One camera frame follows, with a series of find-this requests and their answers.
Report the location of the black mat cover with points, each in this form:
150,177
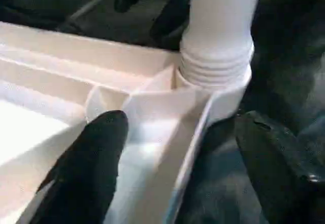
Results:
292,56

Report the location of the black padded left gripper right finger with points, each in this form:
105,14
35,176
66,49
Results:
279,170

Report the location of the white plastic table top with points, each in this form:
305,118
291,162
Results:
63,69

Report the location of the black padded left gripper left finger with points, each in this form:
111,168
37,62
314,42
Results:
83,170

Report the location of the white plastic table leg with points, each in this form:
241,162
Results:
221,31

